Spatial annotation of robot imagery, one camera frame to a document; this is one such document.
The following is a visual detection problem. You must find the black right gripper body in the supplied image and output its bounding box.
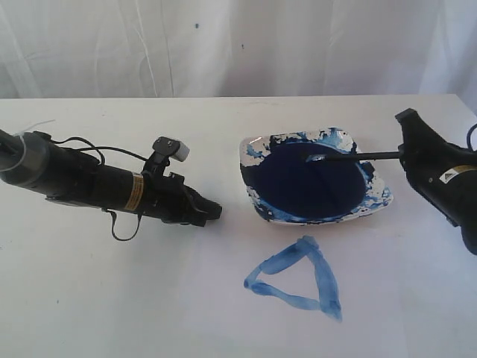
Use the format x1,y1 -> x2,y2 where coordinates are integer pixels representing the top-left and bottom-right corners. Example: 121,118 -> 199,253
404,143 -> 476,227

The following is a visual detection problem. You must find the square white plate blue paint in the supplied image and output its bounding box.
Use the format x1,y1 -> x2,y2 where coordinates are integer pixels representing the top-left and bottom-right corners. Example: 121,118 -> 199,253
239,128 -> 394,225

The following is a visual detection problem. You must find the white cable tie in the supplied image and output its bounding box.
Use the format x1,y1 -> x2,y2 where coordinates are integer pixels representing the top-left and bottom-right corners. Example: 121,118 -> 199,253
14,119 -> 55,136

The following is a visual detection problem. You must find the white backdrop sheet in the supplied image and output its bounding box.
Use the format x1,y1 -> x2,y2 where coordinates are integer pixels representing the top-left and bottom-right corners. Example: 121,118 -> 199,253
1,1 -> 476,101

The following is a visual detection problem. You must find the black paintbrush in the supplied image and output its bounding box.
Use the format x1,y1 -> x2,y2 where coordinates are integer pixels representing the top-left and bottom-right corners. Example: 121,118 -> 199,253
306,151 -> 400,163

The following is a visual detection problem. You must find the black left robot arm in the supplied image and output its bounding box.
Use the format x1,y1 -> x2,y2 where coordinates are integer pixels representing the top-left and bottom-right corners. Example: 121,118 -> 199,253
1,131 -> 222,227

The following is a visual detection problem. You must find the blue painted triangle mark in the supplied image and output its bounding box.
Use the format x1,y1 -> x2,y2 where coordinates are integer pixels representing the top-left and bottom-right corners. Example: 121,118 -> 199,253
244,235 -> 342,321

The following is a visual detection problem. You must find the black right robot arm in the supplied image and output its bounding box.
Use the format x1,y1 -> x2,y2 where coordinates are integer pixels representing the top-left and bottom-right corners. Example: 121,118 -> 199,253
395,108 -> 476,254

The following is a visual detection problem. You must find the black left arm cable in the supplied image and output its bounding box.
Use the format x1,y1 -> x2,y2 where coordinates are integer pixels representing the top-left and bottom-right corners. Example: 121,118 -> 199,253
51,137 -> 157,242

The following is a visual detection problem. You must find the left wrist camera white front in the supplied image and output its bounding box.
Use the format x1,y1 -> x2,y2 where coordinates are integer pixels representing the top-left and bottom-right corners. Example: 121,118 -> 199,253
148,136 -> 191,176

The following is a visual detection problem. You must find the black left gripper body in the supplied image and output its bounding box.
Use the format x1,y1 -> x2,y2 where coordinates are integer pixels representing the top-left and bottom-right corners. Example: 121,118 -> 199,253
139,172 -> 198,225

